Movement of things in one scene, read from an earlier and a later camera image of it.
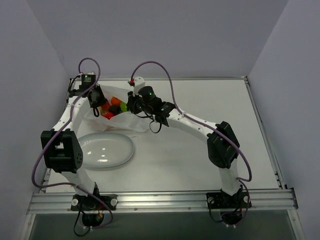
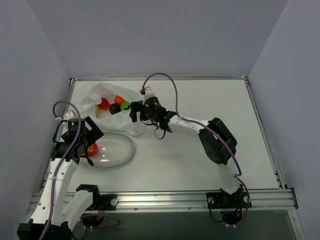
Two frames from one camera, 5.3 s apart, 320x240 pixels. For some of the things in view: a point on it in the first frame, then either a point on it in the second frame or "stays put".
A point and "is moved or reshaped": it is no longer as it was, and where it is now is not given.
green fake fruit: [123, 107] stays put
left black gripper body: [97, 99] → [92, 131]
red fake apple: [108, 115] → [92, 149]
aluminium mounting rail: [134, 201] stays put
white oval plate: [105, 149] stays put
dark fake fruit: [115, 109] stays put
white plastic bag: [125, 121] is moved or reshaped
